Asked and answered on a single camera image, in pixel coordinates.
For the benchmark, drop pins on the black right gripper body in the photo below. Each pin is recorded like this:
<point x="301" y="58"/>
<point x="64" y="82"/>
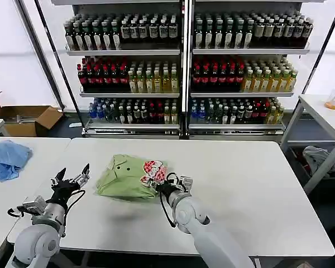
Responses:
<point x="163" y="188"/>

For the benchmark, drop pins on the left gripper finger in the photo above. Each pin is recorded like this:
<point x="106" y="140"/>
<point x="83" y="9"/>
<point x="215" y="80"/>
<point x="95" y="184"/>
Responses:
<point x="58" y="178"/>
<point x="83" y="177"/>

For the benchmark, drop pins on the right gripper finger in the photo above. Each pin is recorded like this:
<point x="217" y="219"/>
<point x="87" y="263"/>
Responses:
<point x="150" y="184"/>
<point x="153" y="178"/>

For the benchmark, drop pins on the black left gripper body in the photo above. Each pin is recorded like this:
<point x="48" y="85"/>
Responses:
<point x="63" y="192"/>

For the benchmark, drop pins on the green shirt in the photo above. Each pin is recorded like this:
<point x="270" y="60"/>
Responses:
<point x="123" y="184"/>

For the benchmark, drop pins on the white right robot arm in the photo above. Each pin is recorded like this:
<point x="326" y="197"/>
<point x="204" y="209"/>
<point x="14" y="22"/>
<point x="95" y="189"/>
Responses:
<point x="190" y="212"/>

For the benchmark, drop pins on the small white floor item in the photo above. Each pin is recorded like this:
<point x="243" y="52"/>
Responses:
<point x="74" y="126"/>

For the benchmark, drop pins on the blue crumpled cloth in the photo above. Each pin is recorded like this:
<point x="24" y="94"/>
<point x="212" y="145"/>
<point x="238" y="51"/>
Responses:
<point x="8" y="160"/>

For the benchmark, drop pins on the white adjoining table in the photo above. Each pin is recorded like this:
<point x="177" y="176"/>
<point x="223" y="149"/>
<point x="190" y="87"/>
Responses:
<point x="0" y="195"/>

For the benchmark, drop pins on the open cardboard box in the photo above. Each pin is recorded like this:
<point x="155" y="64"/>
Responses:
<point x="30" y="123"/>

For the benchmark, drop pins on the large white table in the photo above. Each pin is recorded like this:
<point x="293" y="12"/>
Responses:
<point x="240" y="181"/>

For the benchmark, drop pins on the shelf rack with bottles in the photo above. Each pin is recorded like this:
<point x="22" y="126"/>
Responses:
<point x="240" y="75"/>
<point x="128" y="75"/>

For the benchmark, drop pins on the thin black slanted pole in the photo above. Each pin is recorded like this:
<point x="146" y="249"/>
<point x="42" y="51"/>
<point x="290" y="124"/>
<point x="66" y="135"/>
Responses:
<point x="324" y="44"/>
<point x="58" y="64"/>

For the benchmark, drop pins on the grey crumpled cloth pile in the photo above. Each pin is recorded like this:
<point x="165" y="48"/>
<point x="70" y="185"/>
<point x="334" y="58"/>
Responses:
<point x="316" y="159"/>

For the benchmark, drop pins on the white grey-framed side table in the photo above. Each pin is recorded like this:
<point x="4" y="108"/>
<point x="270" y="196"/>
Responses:
<point x="312" y="111"/>

